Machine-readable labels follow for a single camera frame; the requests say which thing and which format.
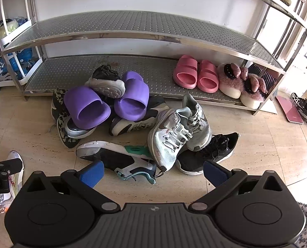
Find yellow green item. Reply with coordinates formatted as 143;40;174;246
0;19;19;39

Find fluffy pink slipper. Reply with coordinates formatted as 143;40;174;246
217;62;249;99
240;74;268;109

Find blue white roller skates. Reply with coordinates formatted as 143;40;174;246
0;48;37;82

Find person's white shoe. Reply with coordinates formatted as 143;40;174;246
0;150;24;204

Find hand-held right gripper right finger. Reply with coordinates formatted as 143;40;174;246
188;160;289;212

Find metal shoe rack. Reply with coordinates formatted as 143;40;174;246
0;0;307;115

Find silver grey sneaker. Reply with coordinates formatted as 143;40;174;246
147;107;194;172
182;93;212;151

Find black mesh sneaker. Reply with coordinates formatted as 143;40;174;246
176;132;240;175
85;64;126;99

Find pink bathroom scale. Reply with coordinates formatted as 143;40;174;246
276;95;304;124

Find black ribbed item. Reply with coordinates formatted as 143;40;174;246
248;63;278;88

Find white navy sneaker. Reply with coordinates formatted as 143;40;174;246
51;88;97;149
109;95;171;137

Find black teal sneaker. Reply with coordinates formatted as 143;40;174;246
76;141;158;185

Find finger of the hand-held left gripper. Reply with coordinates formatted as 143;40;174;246
0;157;24;176

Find white storage shelf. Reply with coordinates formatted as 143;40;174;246
0;0;44;88

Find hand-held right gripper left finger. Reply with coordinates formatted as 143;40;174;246
22;160;119;213

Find purple slipper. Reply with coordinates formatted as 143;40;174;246
114;71;150;121
64;86;111;130

